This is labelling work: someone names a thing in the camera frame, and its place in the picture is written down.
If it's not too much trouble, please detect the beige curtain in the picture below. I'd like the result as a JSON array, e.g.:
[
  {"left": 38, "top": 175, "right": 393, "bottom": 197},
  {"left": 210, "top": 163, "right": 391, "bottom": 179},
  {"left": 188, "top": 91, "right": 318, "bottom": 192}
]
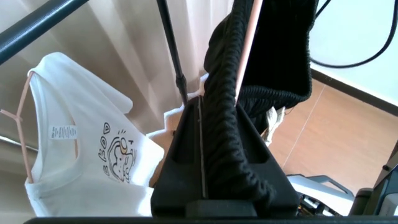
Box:
[{"left": 0, "top": 0, "right": 237, "bottom": 217}]

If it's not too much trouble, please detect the black clothes rack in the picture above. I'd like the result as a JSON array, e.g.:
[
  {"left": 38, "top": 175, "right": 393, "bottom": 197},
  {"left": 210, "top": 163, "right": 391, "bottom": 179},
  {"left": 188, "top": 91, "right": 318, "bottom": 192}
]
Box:
[{"left": 0, "top": 0, "right": 189, "bottom": 107}]

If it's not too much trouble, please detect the black garment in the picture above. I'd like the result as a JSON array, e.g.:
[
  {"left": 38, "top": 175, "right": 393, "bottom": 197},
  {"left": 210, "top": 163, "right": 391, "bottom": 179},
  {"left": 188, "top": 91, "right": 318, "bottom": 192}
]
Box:
[{"left": 201, "top": 0, "right": 320, "bottom": 216}]

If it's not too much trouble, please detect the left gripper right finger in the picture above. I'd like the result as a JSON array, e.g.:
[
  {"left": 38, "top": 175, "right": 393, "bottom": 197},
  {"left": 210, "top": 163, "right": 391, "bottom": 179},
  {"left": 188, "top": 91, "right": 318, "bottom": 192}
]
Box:
[{"left": 236, "top": 104, "right": 300, "bottom": 218}]

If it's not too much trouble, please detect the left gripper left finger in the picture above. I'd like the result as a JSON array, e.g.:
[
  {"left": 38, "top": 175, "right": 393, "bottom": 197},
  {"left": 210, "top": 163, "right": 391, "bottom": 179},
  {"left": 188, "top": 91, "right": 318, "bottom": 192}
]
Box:
[{"left": 150, "top": 95, "right": 208, "bottom": 218}]

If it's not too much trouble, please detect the white printed t-shirt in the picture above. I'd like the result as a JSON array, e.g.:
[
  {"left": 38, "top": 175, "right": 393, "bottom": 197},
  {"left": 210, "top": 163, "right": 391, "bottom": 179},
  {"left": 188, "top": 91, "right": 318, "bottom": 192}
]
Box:
[{"left": 24, "top": 52, "right": 165, "bottom": 218}]

